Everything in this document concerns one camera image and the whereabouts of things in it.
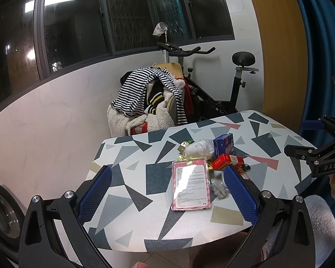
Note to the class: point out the pink framed card package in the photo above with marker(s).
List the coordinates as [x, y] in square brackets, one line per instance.
[190, 185]

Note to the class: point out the gold foil wrapper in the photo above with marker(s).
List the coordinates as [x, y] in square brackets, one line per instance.
[183, 145]

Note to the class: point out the black plastic spork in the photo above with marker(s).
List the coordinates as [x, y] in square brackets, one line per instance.
[244, 168]

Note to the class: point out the striped black white shirt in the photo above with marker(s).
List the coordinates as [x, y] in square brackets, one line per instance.
[130, 99]

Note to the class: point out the brown round trash bin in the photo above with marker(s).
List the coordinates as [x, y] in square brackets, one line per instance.
[217, 253]

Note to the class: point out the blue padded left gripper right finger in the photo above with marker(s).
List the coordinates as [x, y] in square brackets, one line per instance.
[281, 234]

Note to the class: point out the grey fleece sleeve forearm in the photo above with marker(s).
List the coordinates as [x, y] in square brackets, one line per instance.
[323, 225]

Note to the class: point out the patterned folding table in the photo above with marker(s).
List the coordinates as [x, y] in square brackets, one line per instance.
[156, 203]

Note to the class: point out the black round wheel object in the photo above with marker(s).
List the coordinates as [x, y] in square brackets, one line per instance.
[11, 223]

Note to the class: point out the clear plastic bag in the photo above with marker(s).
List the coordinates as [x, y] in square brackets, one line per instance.
[202, 148]

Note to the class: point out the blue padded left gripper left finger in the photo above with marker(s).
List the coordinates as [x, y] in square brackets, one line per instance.
[40, 244]

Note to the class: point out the blue curtain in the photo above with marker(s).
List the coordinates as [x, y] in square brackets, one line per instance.
[319, 24]

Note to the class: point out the wooden door panel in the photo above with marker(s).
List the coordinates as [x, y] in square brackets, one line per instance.
[285, 61]

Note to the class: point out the blue milk carton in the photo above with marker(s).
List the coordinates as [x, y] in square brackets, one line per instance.
[224, 144]

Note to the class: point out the cream fleece blanket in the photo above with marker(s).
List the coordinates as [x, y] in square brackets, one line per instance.
[119, 125]

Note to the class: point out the black exercise bike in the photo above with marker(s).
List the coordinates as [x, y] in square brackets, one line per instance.
[211, 95]

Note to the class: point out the dark sliding window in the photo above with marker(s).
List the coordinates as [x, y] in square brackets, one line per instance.
[40, 39]

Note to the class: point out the crumpled clear wrapper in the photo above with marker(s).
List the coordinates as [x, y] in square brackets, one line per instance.
[219, 189]

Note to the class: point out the wooden chair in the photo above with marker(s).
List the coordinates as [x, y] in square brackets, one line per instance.
[174, 69]

